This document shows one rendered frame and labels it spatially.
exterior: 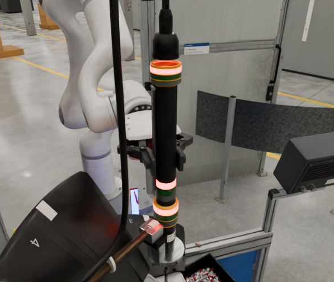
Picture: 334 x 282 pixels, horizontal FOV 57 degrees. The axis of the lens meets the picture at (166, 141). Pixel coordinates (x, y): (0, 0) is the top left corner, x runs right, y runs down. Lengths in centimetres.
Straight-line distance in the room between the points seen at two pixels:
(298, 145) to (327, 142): 12
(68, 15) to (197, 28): 151
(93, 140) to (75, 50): 34
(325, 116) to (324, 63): 429
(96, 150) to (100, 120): 51
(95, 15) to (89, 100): 20
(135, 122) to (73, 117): 55
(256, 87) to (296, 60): 415
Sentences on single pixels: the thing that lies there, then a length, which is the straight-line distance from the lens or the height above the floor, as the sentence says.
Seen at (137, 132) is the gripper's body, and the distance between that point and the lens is 53.
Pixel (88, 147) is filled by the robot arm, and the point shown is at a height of 120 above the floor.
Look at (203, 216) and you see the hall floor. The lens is 264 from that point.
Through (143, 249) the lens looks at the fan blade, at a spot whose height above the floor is 118.
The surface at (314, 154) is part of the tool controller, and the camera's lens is 115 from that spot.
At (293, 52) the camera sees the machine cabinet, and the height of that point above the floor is 40.
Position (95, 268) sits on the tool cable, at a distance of 47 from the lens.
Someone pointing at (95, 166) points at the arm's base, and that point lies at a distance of 121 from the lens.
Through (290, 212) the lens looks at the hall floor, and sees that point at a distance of 285.
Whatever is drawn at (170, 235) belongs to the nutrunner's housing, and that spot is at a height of 135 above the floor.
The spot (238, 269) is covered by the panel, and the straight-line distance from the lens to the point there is 144.
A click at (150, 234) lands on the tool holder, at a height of 139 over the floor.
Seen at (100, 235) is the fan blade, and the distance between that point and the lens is 56.
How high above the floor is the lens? 176
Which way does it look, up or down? 28 degrees down
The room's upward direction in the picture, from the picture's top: straight up
